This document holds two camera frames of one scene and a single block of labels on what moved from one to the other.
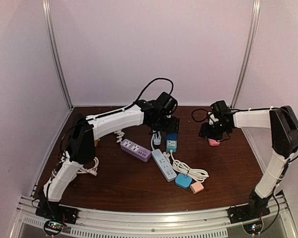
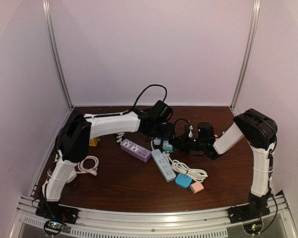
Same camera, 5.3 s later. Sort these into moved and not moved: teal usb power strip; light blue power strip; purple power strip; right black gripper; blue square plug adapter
Moved: teal usb power strip; right black gripper
Not moved: blue square plug adapter; purple power strip; light blue power strip
